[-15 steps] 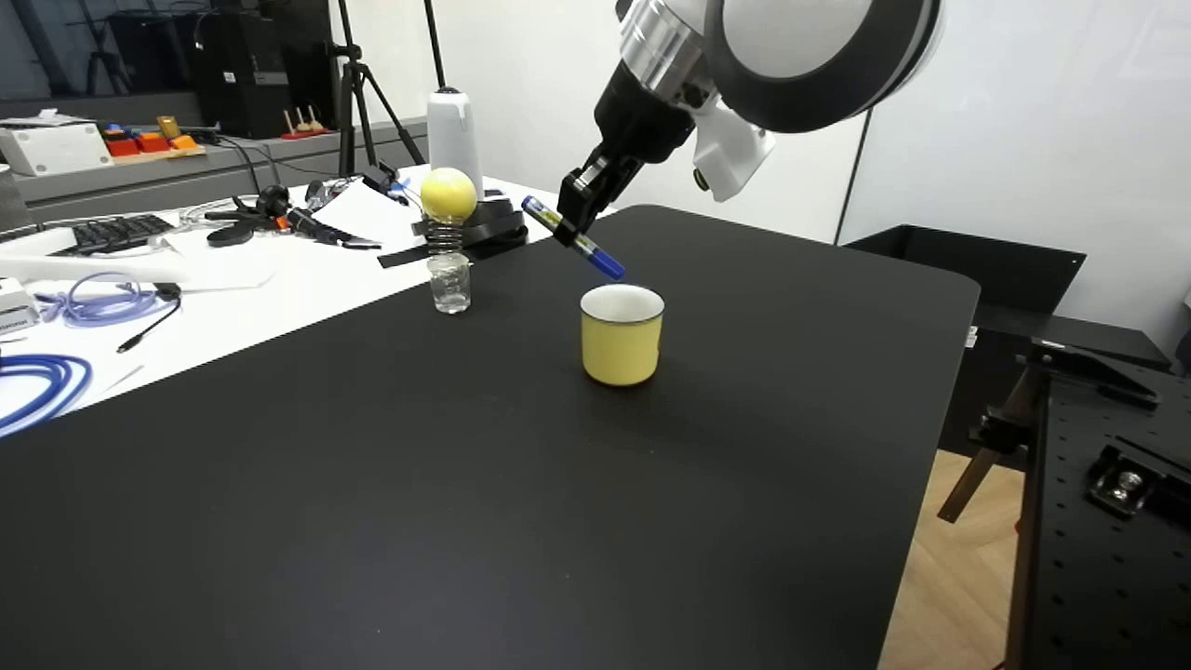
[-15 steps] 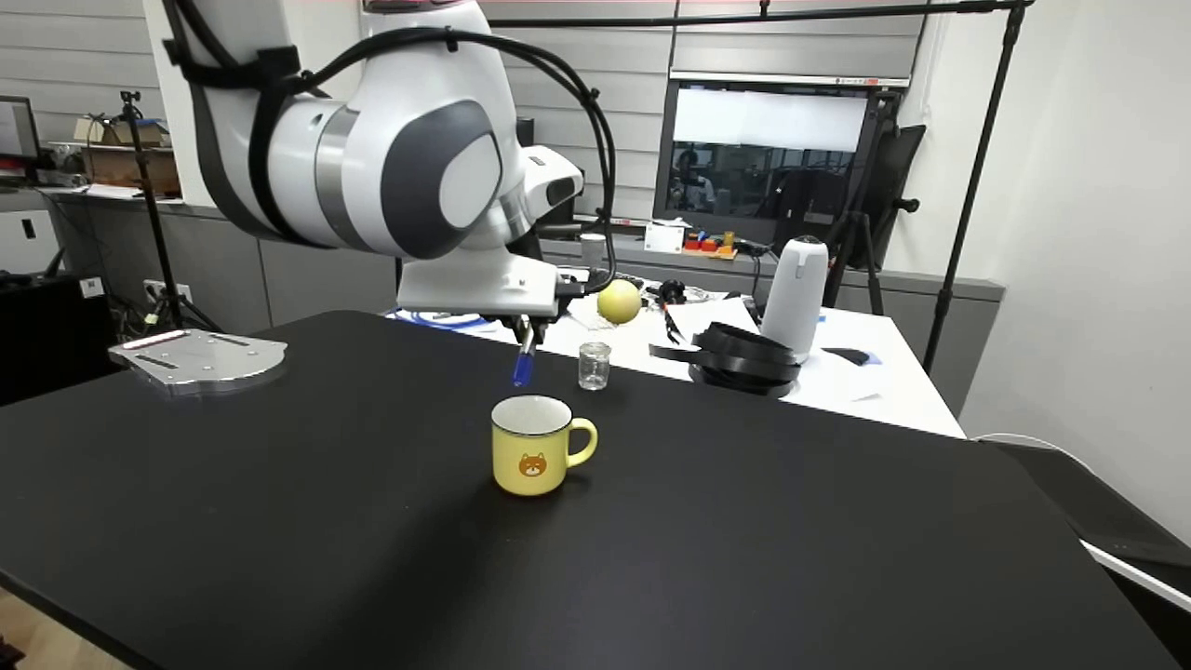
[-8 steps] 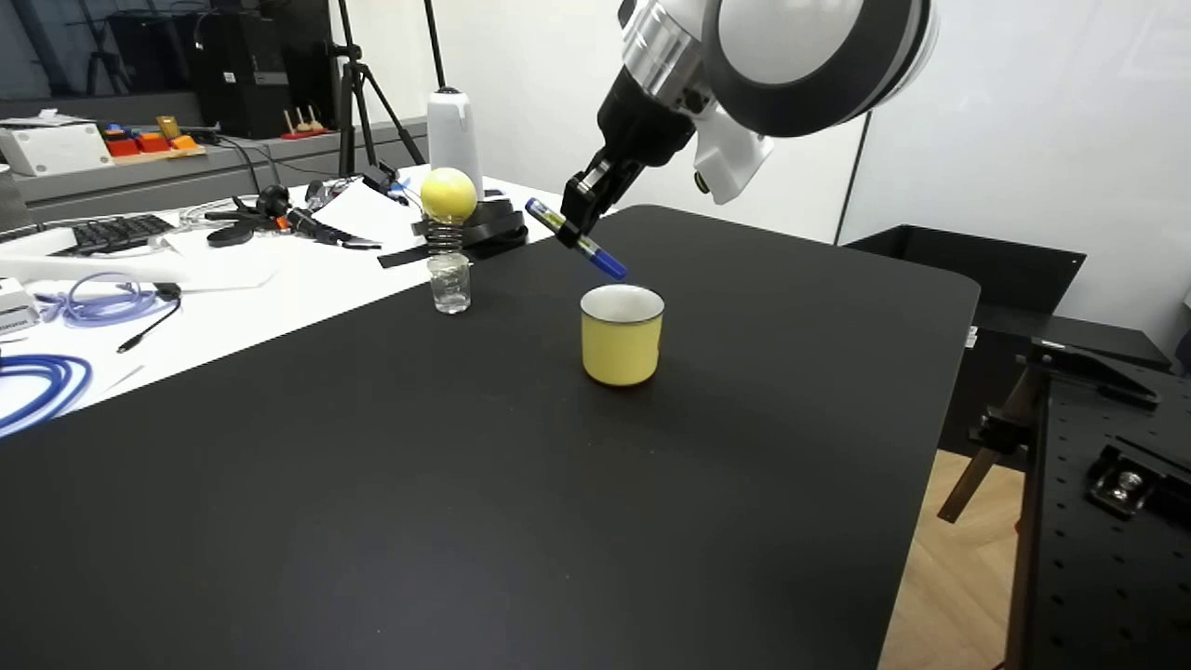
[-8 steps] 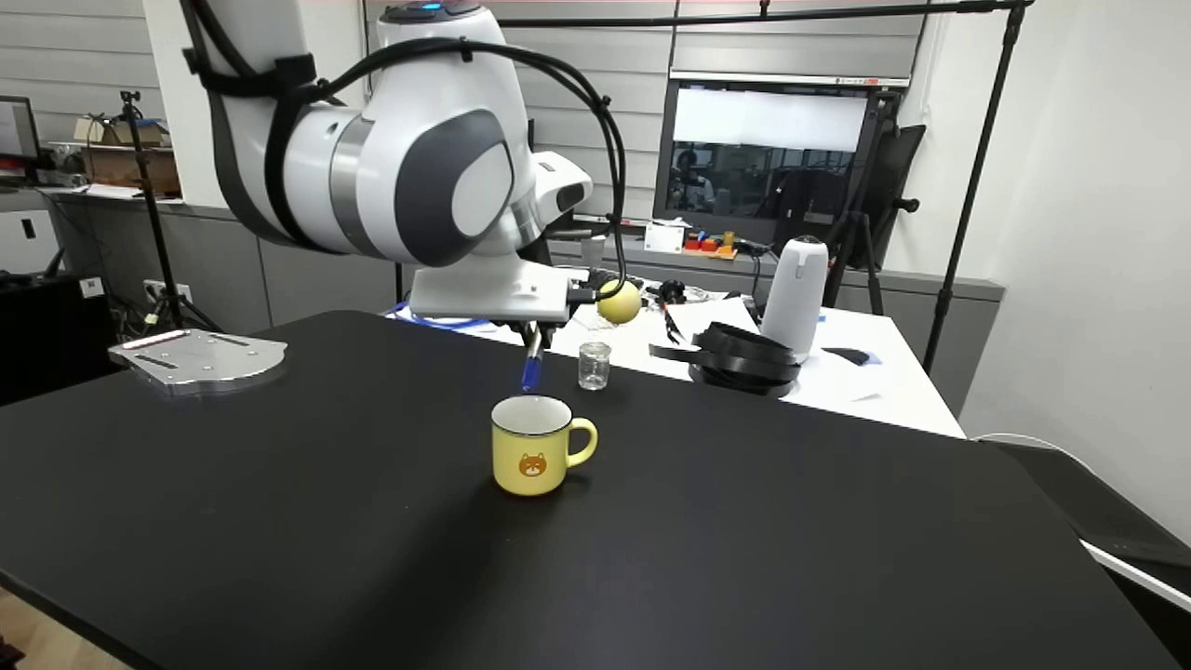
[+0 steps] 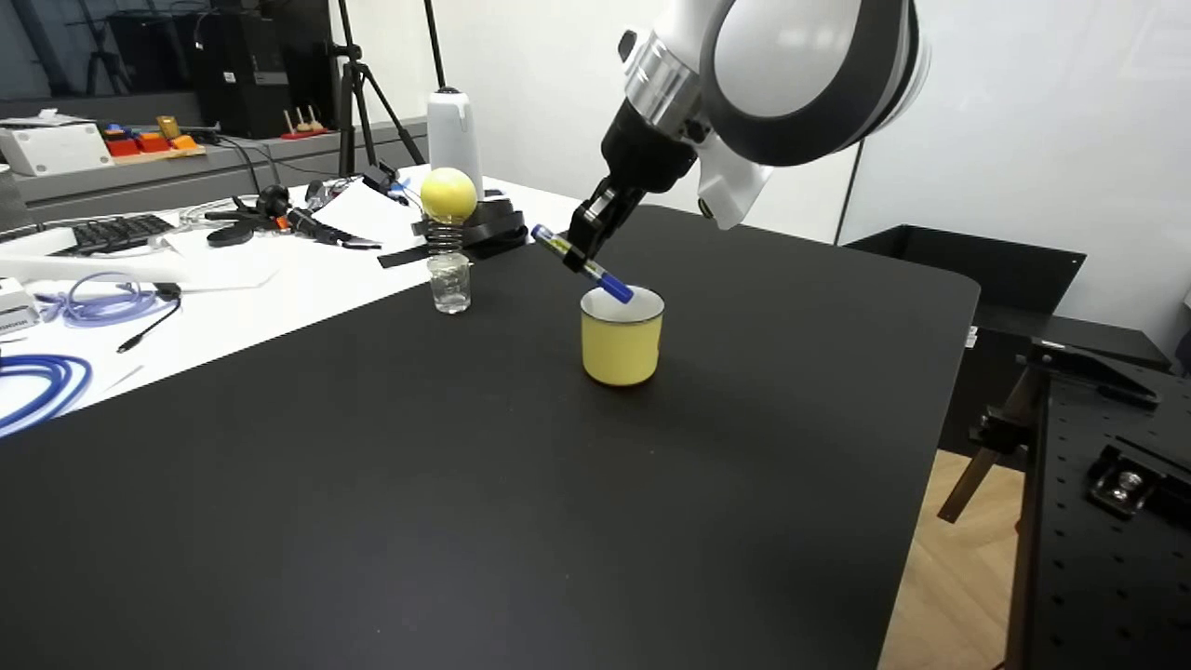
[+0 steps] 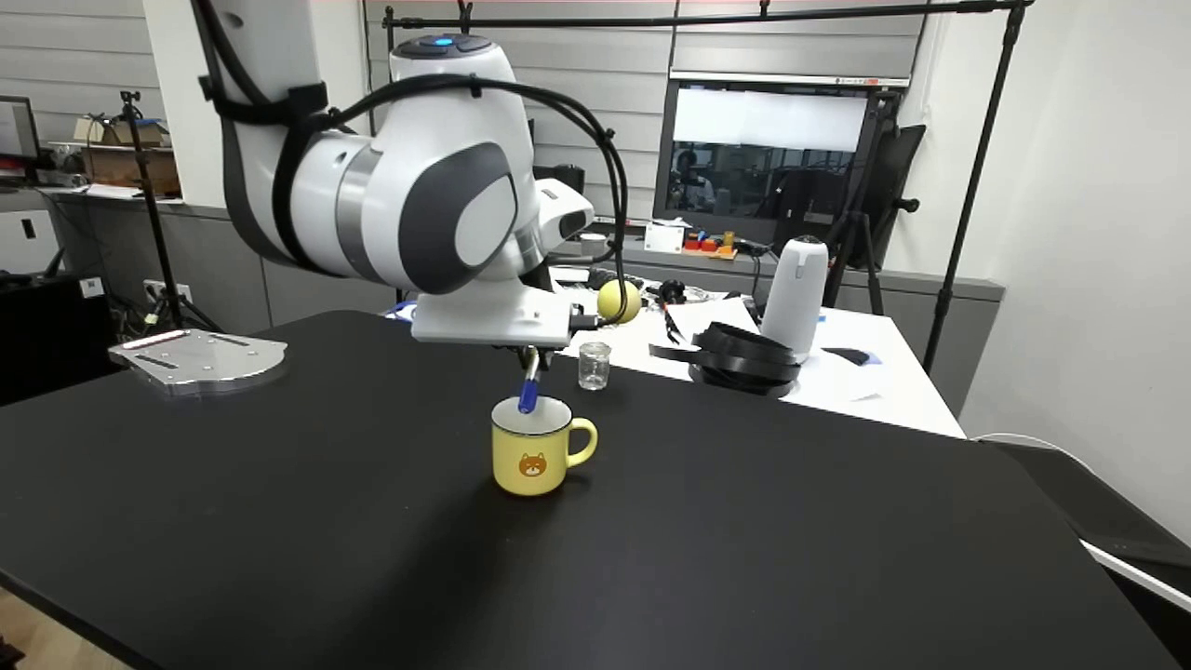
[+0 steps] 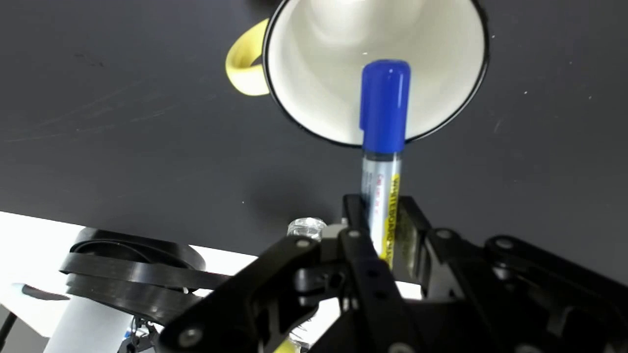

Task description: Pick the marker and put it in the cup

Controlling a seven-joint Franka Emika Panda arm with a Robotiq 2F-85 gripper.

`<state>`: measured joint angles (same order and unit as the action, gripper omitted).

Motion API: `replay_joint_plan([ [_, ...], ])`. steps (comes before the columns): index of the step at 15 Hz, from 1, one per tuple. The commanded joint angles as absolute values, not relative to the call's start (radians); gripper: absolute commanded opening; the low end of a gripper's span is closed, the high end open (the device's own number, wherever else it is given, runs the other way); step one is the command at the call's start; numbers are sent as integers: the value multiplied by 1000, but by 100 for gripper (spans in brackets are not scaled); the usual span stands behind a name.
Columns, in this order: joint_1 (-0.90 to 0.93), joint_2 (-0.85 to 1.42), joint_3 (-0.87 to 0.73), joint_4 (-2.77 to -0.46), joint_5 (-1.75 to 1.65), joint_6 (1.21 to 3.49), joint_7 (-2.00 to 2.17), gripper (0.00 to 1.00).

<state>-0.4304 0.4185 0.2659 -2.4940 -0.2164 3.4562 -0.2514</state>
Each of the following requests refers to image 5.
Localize black angled bracket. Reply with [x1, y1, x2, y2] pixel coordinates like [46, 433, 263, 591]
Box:
[1019, 313, 1176, 408]

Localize blue capped marker pen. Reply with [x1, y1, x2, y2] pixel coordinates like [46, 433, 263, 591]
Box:
[527, 220, 639, 310]

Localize grey workbench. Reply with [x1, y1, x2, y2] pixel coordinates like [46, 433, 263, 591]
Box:
[0, 122, 423, 227]

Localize brown support strut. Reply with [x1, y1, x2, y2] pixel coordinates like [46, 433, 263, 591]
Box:
[934, 359, 1055, 530]

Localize blue cable loop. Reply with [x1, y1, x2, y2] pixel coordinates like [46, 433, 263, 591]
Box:
[0, 350, 97, 439]

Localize white paper sheet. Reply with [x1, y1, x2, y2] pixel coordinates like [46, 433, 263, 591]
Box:
[309, 173, 432, 253]

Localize black cable with plug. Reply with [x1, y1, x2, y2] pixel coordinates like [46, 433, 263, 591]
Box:
[114, 281, 186, 359]

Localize black camera clamp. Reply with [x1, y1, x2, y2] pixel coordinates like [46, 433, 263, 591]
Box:
[1083, 437, 1191, 522]

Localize dark flat panel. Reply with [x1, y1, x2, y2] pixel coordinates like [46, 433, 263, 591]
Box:
[850, 220, 1091, 345]

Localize metal coil spring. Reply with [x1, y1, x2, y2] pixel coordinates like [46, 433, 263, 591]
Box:
[422, 216, 469, 257]

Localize black keyboard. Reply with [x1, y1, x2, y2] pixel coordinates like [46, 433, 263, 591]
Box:
[59, 214, 180, 257]

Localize black hand tools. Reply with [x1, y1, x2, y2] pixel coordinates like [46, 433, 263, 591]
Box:
[202, 184, 384, 253]

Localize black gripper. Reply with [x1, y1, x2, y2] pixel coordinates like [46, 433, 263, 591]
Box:
[562, 102, 700, 269]

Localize white box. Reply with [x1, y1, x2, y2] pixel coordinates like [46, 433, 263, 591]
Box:
[0, 117, 114, 179]

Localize red orange small blocks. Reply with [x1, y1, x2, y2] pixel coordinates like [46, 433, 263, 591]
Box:
[99, 113, 209, 165]

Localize yellow enamel cup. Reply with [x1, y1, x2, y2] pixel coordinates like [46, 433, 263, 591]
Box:
[578, 281, 671, 390]

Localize yellow ball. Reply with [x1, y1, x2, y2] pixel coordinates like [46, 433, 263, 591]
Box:
[412, 165, 483, 232]

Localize black equipment case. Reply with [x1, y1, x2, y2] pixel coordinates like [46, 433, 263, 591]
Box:
[190, 5, 339, 139]

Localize black device base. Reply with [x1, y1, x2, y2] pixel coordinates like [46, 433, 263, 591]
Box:
[462, 185, 537, 257]

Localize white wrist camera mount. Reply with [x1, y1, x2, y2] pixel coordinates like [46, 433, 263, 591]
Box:
[692, 127, 774, 233]

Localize clear glass jar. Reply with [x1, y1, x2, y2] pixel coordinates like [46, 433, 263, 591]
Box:
[423, 246, 475, 319]

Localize black perforated breadboard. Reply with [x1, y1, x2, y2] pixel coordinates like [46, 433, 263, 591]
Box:
[1003, 359, 1191, 670]

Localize pale purple cable bundle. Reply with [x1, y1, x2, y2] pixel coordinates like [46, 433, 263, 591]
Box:
[32, 273, 170, 330]

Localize black tripod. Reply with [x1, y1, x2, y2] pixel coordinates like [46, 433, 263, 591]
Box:
[329, 0, 432, 179]

